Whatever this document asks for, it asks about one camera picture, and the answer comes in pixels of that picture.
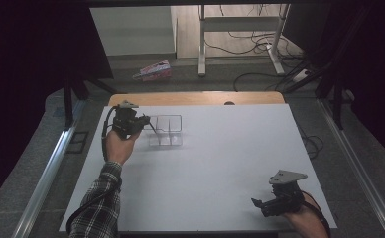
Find pink cardboard box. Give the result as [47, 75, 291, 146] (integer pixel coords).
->
[132, 59, 174, 83]

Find white desk frame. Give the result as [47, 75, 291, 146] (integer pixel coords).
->
[197, 3, 292, 78]

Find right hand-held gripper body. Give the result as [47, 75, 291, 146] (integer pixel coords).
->
[261, 170, 309, 218]

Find white board sheet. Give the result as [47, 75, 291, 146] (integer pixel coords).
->
[59, 104, 337, 233]

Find wooden table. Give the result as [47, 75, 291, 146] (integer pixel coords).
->
[108, 91, 286, 107]

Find clear plastic pen holder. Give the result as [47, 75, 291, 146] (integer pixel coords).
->
[144, 114, 184, 147]

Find black floor cable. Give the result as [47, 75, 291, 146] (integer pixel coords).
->
[202, 31, 303, 57]
[232, 71, 296, 93]
[296, 121, 325, 161]

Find white cabinet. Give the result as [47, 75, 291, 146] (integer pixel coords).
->
[89, 5, 178, 57]

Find black floor frame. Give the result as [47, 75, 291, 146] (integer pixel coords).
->
[65, 131, 90, 155]

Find person's left hand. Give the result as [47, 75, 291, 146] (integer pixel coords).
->
[104, 128, 141, 167]

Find black metal stand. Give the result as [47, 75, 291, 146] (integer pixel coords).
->
[62, 73, 122, 131]
[284, 4, 373, 131]

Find white power strip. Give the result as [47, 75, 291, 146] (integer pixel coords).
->
[293, 68, 311, 83]

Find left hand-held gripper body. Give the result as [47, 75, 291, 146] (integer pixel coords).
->
[112, 100, 145, 139]

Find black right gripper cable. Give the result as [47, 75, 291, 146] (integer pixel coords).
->
[301, 190, 332, 238]

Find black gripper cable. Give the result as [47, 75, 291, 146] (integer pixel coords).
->
[65, 106, 122, 236]
[301, 190, 332, 238]

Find aluminium rail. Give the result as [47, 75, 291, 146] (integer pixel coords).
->
[19, 99, 86, 238]
[317, 98, 385, 238]

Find person's right hand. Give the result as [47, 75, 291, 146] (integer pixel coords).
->
[281, 192, 329, 238]

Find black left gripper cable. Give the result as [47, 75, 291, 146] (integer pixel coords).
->
[65, 106, 122, 236]

